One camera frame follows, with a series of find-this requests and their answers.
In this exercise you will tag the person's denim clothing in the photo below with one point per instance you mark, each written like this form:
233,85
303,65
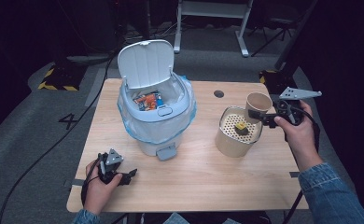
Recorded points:
177,219

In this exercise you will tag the person's left hand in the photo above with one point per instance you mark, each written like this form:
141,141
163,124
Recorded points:
96,194

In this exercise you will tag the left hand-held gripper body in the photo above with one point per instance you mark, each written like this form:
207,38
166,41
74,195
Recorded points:
114,158

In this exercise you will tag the beige perforated strainer container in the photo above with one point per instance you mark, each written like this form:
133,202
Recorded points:
230,144

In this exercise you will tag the black tripod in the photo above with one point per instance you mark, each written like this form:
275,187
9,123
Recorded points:
275,32

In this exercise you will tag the colourful snack packet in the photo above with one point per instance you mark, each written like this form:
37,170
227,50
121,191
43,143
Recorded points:
148,101

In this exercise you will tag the white desk frame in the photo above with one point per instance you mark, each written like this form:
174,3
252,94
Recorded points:
212,9

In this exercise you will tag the grey floor tape strip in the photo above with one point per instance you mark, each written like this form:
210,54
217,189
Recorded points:
95,88

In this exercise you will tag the small yellow tea bag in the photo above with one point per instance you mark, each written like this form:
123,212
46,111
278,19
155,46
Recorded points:
241,127

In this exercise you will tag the person's right hand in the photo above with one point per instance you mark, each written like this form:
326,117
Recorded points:
301,140

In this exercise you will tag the grey tape piece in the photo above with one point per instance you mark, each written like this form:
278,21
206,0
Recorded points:
294,174
76,182

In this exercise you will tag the brown paper cup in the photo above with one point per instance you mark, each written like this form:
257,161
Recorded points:
258,102

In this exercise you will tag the blue plastic bin liner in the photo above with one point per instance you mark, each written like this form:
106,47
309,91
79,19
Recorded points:
158,130

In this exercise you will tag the black stand base striped tape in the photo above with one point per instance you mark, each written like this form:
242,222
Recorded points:
63,77
278,82

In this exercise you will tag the white pedal trash can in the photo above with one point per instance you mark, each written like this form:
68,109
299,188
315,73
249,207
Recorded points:
146,63

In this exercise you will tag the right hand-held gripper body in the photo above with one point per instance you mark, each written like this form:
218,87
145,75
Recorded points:
295,93

